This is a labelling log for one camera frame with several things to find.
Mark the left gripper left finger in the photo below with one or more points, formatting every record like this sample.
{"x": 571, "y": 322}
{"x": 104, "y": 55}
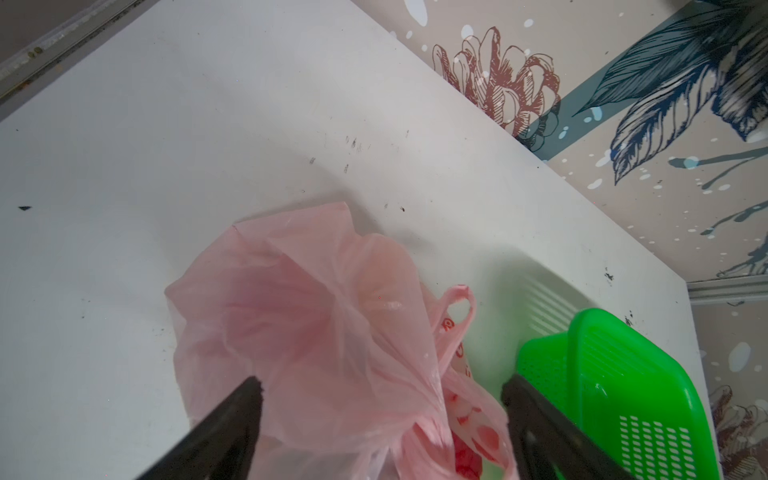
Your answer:
{"x": 222, "y": 445}

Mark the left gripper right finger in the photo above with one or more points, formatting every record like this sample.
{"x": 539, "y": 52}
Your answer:
{"x": 546, "y": 444}

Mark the green plastic basket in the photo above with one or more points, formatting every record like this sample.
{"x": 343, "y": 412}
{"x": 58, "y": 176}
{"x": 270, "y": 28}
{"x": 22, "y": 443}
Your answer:
{"x": 626, "y": 394}

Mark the pink plastic bag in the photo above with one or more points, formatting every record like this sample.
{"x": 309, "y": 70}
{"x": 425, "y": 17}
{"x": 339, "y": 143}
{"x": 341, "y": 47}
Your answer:
{"x": 362, "y": 368}

